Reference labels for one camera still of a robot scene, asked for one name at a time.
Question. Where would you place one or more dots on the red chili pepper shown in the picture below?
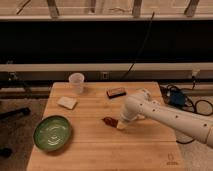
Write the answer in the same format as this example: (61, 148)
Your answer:
(110, 121)

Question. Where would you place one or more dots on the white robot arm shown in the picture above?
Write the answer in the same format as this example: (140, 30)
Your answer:
(140, 103)

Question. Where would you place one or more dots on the white sponge block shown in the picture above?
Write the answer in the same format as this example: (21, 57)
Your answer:
(67, 102)

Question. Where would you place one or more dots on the clear plastic cup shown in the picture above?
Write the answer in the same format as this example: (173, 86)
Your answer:
(77, 80)

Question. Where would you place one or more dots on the blue power box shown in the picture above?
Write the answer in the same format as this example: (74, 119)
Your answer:
(176, 98)

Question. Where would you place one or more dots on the translucent yellow stick end effector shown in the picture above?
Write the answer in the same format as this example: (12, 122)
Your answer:
(121, 125)

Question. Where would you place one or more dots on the black chair base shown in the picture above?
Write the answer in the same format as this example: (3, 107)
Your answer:
(6, 152)

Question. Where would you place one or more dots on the green ceramic bowl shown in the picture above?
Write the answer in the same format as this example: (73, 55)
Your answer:
(52, 133)

